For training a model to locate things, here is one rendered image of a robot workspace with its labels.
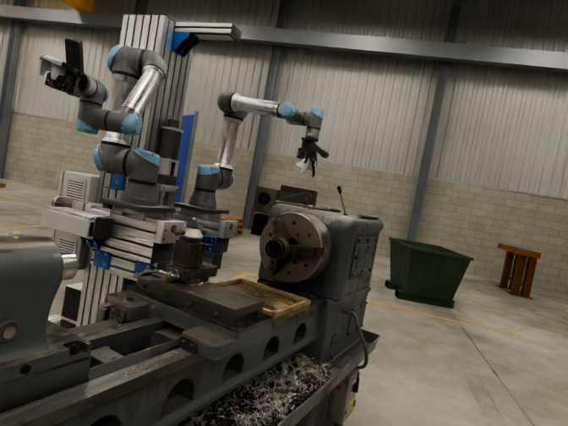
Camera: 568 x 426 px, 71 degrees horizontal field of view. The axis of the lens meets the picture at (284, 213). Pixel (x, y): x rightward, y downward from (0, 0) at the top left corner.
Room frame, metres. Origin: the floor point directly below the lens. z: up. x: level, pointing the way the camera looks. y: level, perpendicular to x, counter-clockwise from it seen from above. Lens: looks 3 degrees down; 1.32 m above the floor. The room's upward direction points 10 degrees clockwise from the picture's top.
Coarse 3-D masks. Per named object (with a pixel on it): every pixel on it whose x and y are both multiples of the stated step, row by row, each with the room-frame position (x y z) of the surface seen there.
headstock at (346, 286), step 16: (272, 208) 2.01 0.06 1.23; (288, 208) 1.98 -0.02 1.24; (304, 208) 2.04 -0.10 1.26; (336, 224) 1.83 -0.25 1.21; (352, 224) 1.81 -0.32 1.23; (368, 224) 2.01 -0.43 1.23; (336, 240) 1.82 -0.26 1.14; (352, 240) 1.83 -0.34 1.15; (368, 240) 2.06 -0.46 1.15; (336, 256) 1.81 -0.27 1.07; (352, 256) 1.93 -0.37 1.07; (368, 256) 2.13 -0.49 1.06; (336, 272) 1.81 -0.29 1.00; (352, 272) 1.95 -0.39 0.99; (368, 272) 2.19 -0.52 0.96; (304, 288) 1.87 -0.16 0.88; (320, 288) 1.83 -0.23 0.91; (336, 288) 1.80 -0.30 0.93; (352, 288) 2.02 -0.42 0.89
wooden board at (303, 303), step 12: (240, 288) 1.66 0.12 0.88; (252, 288) 1.69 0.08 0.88; (264, 288) 1.70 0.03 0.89; (264, 300) 1.54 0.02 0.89; (276, 300) 1.58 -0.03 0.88; (288, 300) 1.61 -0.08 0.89; (300, 300) 1.61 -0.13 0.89; (264, 312) 1.37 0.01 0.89; (276, 312) 1.36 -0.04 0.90; (288, 312) 1.44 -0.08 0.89; (300, 312) 1.54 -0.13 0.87
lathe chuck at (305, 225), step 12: (288, 216) 1.77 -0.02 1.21; (300, 216) 1.74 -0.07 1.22; (312, 216) 1.81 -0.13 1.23; (264, 228) 1.83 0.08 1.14; (288, 228) 1.77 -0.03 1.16; (300, 228) 1.74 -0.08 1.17; (312, 228) 1.71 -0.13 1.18; (324, 228) 1.78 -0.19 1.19; (264, 240) 1.82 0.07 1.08; (288, 240) 1.83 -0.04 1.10; (300, 240) 1.73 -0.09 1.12; (312, 240) 1.71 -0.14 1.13; (324, 240) 1.72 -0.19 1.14; (264, 252) 1.81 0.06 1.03; (324, 252) 1.71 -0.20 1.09; (264, 264) 1.81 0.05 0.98; (288, 264) 1.75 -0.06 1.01; (300, 264) 1.72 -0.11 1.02; (312, 264) 1.70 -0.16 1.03; (324, 264) 1.75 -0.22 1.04; (276, 276) 1.77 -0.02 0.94; (288, 276) 1.75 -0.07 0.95; (300, 276) 1.72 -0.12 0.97; (312, 276) 1.75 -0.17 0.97
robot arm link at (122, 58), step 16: (112, 48) 1.66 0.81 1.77; (128, 48) 1.66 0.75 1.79; (112, 64) 1.66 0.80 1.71; (128, 64) 1.65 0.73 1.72; (128, 80) 1.67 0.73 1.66; (112, 96) 1.68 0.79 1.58; (112, 144) 1.65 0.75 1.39; (128, 144) 1.71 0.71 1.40; (96, 160) 1.65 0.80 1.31; (112, 160) 1.65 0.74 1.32
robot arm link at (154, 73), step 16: (144, 64) 1.65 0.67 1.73; (160, 64) 1.64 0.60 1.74; (144, 80) 1.56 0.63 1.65; (160, 80) 1.64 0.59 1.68; (128, 96) 1.50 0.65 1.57; (144, 96) 1.52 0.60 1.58; (112, 112) 1.42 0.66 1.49; (128, 112) 1.43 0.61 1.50; (112, 128) 1.42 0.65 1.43; (128, 128) 1.41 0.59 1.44
